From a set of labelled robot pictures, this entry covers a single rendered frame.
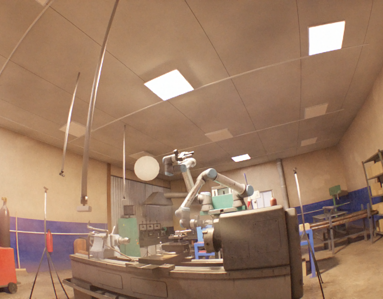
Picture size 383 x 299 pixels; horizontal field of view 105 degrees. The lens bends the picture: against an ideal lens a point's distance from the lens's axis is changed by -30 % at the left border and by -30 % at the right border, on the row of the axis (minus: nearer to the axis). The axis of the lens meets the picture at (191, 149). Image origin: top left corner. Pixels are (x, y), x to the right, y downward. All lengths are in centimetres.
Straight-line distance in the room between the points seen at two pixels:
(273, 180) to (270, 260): 748
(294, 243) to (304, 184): 739
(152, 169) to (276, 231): 473
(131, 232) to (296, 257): 546
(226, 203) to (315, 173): 656
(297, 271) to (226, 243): 64
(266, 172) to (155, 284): 769
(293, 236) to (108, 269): 202
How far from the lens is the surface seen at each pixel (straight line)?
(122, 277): 250
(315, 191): 909
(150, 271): 202
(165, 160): 227
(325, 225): 512
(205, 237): 199
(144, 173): 596
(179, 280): 205
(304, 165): 919
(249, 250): 176
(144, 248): 692
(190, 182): 289
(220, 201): 308
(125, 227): 651
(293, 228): 175
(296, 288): 187
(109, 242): 278
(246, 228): 174
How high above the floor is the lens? 130
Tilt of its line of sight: 20 degrees up
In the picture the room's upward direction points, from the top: 5 degrees counter-clockwise
